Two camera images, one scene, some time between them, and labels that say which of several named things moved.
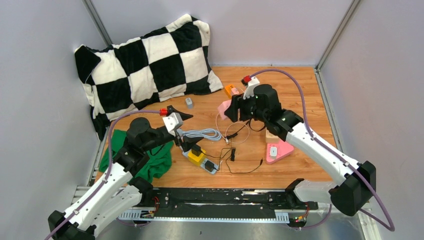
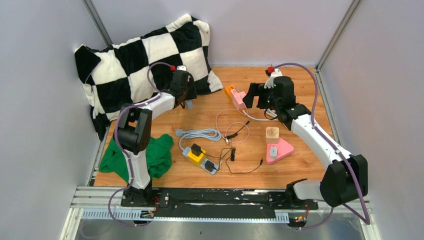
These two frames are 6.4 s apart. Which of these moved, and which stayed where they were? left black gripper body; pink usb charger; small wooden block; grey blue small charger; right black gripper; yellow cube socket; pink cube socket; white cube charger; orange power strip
Moved: left black gripper body; pink cube socket; right black gripper
Stayed: orange power strip; pink usb charger; small wooden block; grey blue small charger; yellow cube socket; white cube charger
